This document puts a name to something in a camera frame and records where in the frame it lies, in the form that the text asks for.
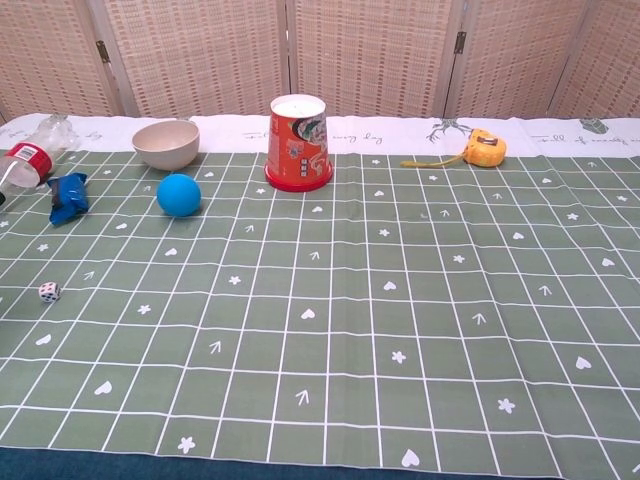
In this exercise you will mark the white die with dots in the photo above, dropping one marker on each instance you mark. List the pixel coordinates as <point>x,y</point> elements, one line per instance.
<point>50,292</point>

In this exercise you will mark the green grid tablecloth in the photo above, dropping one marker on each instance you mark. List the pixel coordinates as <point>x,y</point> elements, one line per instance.
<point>350,310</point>

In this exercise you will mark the red instant noodle cup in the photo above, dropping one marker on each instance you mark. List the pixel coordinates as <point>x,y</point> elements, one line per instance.
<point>299,150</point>

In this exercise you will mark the blue ball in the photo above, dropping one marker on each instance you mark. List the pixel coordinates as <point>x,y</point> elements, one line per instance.
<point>179,195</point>

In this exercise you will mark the beige bowl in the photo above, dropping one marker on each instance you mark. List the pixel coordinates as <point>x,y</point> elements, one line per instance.
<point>165,150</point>

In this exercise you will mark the yellow tape measure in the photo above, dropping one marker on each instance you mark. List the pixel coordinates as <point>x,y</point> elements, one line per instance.
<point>485,150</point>

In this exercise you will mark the woven folding screen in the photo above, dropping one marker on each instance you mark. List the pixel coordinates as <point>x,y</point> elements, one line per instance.
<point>200,50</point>

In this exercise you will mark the brass screen hinge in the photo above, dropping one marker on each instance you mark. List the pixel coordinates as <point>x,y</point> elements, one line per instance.
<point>460,42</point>
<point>103,51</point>

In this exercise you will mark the clear plastic bottle red label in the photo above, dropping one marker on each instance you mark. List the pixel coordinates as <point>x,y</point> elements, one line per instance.
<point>30,155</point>

